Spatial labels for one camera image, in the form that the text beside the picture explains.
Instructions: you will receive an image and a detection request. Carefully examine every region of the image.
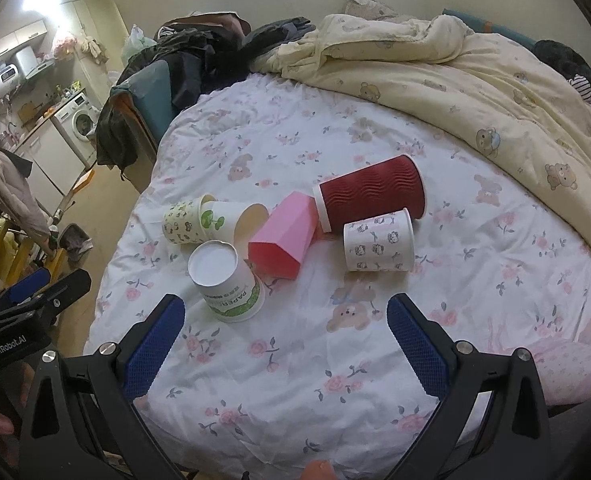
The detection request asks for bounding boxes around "grey bin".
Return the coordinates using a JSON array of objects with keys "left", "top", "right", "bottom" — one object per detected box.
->
[{"left": 57, "top": 223, "right": 95, "bottom": 262}]

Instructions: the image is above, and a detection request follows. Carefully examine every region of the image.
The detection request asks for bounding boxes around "black plush blanket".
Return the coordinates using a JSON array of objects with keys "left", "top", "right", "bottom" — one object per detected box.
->
[{"left": 532, "top": 39, "right": 591, "bottom": 122}]

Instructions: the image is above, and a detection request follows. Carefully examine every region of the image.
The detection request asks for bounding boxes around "teal chair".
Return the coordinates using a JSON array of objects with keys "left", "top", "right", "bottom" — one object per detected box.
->
[{"left": 110, "top": 59, "right": 172, "bottom": 147}]

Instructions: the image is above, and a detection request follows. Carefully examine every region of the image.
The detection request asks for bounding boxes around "white low cabinet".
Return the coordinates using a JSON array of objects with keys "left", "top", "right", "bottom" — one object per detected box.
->
[{"left": 14, "top": 119, "right": 85, "bottom": 198}]

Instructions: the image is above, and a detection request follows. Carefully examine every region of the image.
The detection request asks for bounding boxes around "beige jacket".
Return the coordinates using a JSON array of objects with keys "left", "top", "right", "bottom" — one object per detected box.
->
[{"left": 0, "top": 147, "right": 52, "bottom": 247}]

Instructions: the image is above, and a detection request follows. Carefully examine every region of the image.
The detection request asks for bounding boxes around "striped cloth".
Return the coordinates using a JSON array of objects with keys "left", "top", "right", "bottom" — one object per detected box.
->
[{"left": 568, "top": 74, "right": 591, "bottom": 107}]

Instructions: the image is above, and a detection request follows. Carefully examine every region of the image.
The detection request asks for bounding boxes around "pink hanging bag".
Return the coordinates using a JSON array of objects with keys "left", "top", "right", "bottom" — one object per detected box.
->
[{"left": 50, "top": 30, "right": 80, "bottom": 59}]

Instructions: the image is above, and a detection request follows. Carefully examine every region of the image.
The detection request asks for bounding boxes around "cream bear print quilt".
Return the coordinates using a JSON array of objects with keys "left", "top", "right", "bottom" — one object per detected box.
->
[{"left": 250, "top": 10, "right": 591, "bottom": 273}]

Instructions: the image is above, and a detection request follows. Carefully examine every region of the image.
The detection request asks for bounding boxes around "floral bed sheet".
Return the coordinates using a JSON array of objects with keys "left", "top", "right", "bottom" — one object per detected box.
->
[{"left": 82, "top": 72, "right": 591, "bottom": 480}]

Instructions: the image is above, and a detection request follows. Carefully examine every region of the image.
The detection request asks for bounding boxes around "white plastic bag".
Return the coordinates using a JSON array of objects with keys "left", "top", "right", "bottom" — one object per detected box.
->
[{"left": 120, "top": 25, "right": 157, "bottom": 64}]

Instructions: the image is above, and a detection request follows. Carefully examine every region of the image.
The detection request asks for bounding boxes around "white cup with green sprout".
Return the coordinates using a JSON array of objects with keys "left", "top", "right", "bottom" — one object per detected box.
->
[{"left": 198, "top": 199, "right": 271, "bottom": 257}]

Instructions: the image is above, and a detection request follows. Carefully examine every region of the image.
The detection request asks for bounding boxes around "white washing machine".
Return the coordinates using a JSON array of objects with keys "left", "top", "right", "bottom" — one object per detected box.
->
[{"left": 52, "top": 92, "right": 102, "bottom": 171}]

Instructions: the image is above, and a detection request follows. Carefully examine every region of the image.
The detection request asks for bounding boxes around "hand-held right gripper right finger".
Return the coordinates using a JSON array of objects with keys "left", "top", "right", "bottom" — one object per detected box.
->
[{"left": 378, "top": 293, "right": 551, "bottom": 480}]

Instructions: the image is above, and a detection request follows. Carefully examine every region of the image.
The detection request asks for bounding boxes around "patterned pillow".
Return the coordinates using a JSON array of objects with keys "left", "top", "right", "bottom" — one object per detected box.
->
[{"left": 344, "top": 0, "right": 402, "bottom": 23}]

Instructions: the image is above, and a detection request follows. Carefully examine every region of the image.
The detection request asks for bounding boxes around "white cup with bear print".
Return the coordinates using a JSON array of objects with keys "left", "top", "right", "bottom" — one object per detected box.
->
[{"left": 343, "top": 208, "right": 415, "bottom": 273}]

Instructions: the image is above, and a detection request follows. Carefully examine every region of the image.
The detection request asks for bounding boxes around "dark red corrugated cup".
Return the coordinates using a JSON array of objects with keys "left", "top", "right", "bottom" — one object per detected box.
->
[{"left": 312, "top": 155, "right": 427, "bottom": 235}]

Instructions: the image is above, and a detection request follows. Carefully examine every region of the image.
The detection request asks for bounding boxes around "white cup with green label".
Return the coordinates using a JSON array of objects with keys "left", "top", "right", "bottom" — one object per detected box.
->
[{"left": 188, "top": 240, "right": 267, "bottom": 323}]

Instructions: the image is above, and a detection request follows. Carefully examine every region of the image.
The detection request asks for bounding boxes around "cream cup with panda print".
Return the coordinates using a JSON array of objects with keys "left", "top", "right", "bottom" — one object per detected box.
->
[{"left": 162, "top": 195, "right": 207, "bottom": 245}]

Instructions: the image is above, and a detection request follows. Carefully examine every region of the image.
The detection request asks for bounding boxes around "pink pillow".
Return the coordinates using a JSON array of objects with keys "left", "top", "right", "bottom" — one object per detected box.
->
[{"left": 525, "top": 336, "right": 591, "bottom": 407}]

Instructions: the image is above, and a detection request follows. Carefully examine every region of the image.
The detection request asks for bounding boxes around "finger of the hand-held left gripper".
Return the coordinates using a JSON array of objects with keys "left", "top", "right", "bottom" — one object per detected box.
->
[
  {"left": 0, "top": 268, "right": 92, "bottom": 333},
  {"left": 0, "top": 267, "right": 52, "bottom": 311}
]

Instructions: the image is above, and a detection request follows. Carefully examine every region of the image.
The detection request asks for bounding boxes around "white wall cabinet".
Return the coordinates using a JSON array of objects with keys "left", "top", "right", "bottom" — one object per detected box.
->
[{"left": 0, "top": 20, "right": 49, "bottom": 65}]

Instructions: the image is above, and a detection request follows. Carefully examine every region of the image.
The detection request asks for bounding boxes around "blue mat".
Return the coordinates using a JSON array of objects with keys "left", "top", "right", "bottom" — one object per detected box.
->
[{"left": 441, "top": 8, "right": 503, "bottom": 34}]

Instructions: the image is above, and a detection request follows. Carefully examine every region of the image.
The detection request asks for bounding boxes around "yellow rack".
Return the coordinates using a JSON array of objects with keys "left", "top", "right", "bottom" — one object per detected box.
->
[{"left": 0, "top": 217, "right": 69, "bottom": 303}]

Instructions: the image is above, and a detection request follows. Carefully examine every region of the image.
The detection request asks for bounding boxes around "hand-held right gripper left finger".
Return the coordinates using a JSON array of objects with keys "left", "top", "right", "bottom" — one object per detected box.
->
[{"left": 18, "top": 294, "right": 196, "bottom": 480}]

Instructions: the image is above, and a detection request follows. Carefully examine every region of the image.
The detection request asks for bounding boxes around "pink cup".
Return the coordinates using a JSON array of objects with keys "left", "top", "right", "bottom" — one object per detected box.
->
[{"left": 248, "top": 192, "right": 319, "bottom": 280}]

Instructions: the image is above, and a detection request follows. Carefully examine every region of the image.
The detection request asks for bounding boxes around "pile of dark clothes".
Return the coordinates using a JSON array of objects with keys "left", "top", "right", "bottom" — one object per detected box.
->
[{"left": 96, "top": 14, "right": 317, "bottom": 173}]

